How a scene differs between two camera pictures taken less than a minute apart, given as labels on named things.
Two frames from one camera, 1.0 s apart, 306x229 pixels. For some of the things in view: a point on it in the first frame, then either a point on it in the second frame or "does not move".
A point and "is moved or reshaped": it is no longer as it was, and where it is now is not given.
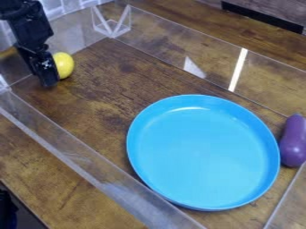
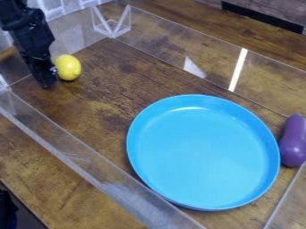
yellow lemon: [65, 63] is moved or reshaped
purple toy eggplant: [292, 150] does not move
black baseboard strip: [257, 16] does not move
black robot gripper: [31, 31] does not move
